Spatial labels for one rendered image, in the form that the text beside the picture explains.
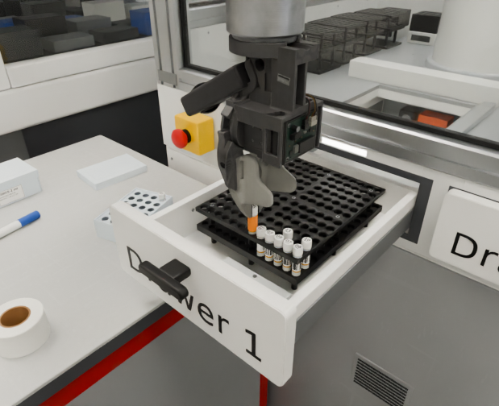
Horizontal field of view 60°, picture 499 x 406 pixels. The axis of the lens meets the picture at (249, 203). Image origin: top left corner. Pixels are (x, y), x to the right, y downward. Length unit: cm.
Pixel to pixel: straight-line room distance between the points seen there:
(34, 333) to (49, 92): 75
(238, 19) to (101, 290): 46
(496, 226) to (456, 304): 16
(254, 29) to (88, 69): 92
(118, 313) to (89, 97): 77
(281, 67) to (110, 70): 95
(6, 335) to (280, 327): 36
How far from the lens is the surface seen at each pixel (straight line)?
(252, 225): 54
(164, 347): 76
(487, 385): 84
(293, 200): 62
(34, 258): 82
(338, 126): 71
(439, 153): 64
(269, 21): 41
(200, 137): 87
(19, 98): 123
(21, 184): 99
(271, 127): 42
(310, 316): 51
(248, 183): 49
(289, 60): 41
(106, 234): 81
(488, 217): 64
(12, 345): 65
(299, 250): 51
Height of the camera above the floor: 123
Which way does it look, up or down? 32 degrees down
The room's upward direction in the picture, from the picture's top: straight up
